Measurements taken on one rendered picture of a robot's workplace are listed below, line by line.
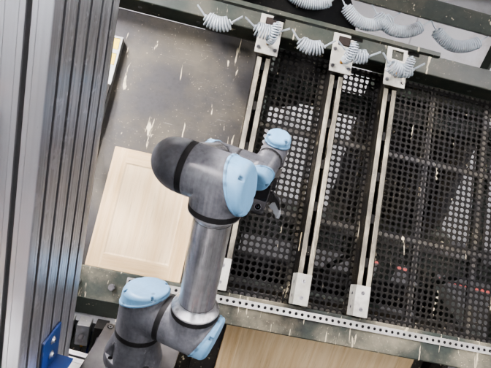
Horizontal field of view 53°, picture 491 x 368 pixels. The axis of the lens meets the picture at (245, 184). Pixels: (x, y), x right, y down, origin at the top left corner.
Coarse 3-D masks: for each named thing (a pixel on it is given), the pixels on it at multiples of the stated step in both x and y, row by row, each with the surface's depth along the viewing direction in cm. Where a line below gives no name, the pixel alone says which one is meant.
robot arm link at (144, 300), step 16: (128, 288) 119; (144, 288) 120; (160, 288) 121; (128, 304) 117; (144, 304) 116; (160, 304) 118; (128, 320) 118; (144, 320) 117; (160, 320) 116; (128, 336) 120; (144, 336) 120
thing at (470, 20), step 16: (368, 0) 250; (384, 0) 250; (400, 0) 251; (416, 0) 251; (432, 0) 251; (416, 16) 255; (432, 16) 254; (448, 16) 254; (464, 16) 254; (480, 16) 254; (480, 32) 257
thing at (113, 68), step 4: (116, 36) 206; (120, 44) 205; (120, 48) 205; (116, 52) 205; (120, 52) 206; (116, 56) 204; (120, 56) 208; (116, 60) 204; (112, 64) 203; (116, 64) 204; (112, 68) 203; (116, 68) 206; (112, 72) 203; (112, 76) 202; (108, 80) 202; (112, 80) 203; (112, 84) 204; (108, 96) 202; (108, 100) 204; (104, 108) 200; (104, 112) 202
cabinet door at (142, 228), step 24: (120, 168) 198; (144, 168) 199; (120, 192) 196; (144, 192) 198; (168, 192) 199; (120, 216) 194; (144, 216) 196; (168, 216) 197; (96, 240) 191; (120, 240) 193; (144, 240) 194; (168, 240) 195; (96, 264) 189; (120, 264) 191; (144, 264) 192; (168, 264) 193
